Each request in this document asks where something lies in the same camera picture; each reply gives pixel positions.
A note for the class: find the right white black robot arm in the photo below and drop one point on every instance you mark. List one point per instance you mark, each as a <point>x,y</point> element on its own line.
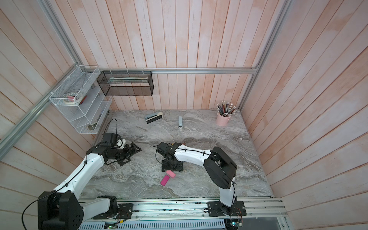
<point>219,166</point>

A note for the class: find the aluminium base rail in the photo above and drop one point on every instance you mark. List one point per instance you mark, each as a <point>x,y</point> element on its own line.
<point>193,208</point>

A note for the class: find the pink pencil cup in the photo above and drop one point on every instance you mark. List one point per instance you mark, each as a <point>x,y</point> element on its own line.
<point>222,121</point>

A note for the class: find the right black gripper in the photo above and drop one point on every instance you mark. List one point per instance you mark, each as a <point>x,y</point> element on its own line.
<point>164,166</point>

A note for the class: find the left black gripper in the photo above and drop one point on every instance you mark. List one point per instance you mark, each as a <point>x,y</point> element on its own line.
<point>129,153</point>

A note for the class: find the black stapler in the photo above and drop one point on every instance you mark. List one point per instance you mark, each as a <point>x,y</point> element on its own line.
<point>153,117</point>

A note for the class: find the black mesh basket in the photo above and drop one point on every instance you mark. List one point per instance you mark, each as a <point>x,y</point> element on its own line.
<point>126,83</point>

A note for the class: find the tape roll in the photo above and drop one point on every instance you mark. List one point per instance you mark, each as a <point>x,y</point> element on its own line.
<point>72,98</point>

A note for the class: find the white wire shelf rack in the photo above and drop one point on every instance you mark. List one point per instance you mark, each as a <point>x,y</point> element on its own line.
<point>87,116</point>

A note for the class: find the light pink block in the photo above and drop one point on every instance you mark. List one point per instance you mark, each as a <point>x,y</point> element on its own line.
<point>170,173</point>

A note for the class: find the bundle of pencils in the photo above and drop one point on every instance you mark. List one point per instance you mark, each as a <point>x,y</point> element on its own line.
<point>226,109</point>

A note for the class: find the magenta block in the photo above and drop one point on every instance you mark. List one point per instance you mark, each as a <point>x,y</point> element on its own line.
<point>165,180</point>

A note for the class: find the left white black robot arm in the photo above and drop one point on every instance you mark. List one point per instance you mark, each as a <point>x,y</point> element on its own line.
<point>60,208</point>

